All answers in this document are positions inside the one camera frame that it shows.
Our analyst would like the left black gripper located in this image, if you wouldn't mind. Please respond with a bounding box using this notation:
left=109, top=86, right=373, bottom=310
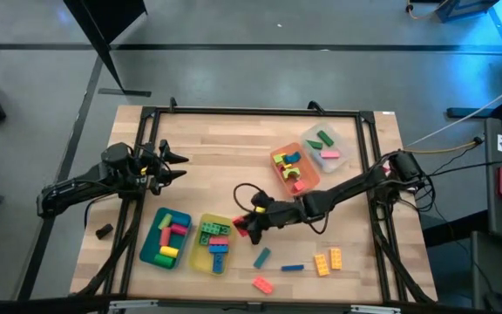
left=133, top=139, right=190, bottom=195

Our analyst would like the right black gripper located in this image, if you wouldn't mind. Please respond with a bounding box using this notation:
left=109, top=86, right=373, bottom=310
left=238, top=194, right=309, bottom=246

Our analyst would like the red toy brick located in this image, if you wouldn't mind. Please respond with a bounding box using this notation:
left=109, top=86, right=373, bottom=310
left=232, top=215, right=250, bottom=238

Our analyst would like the teal wooden plank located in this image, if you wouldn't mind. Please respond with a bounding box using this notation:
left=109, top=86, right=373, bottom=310
left=253, top=247, right=272, bottom=270

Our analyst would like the orange toy brick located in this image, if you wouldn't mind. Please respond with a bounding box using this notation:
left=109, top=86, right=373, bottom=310
left=252, top=276, right=275, bottom=296

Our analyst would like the orange plastic bin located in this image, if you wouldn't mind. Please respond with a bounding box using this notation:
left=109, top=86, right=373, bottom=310
left=269, top=141, right=321, bottom=197

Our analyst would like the green wooden plank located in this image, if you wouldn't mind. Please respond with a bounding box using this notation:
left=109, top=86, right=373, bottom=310
left=316, top=130, right=336, bottom=147

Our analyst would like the yellow plastic bin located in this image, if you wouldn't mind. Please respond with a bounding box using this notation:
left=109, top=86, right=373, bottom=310
left=188, top=213, right=237, bottom=276

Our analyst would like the teal plastic bin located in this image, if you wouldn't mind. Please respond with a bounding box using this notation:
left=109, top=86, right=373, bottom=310
left=139, top=207, right=193, bottom=270

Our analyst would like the dark brown small block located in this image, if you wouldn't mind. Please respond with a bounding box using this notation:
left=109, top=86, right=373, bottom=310
left=95, top=223, right=114, bottom=240

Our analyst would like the clear plastic bin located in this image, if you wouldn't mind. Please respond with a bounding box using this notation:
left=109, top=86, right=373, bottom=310
left=301, top=123, right=351, bottom=174

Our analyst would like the black partition panel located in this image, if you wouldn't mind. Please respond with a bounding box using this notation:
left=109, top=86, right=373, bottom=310
left=62, top=0, right=153, bottom=98

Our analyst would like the black crossbar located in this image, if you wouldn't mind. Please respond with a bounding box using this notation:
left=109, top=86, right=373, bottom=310
left=0, top=295, right=487, bottom=314

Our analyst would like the black side table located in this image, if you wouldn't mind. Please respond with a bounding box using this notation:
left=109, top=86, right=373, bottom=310
left=471, top=117, right=502, bottom=314

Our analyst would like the black computer mouse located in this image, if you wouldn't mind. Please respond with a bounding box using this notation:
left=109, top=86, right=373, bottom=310
left=484, top=290, right=502, bottom=314

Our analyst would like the blue lit box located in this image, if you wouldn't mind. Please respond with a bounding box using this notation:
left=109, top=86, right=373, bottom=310
left=433, top=0, right=500, bottom=23

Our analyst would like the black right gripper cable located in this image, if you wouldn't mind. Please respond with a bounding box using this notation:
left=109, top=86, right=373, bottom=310
left=232, top=182, right=274, bottom=219

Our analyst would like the yellow cable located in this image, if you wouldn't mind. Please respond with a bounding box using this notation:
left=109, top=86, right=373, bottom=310
left=404, top=138, right=483, bottom=156

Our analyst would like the white cable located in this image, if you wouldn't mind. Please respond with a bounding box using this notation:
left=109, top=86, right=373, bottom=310
left=403, top=73, right=502, bottom=149

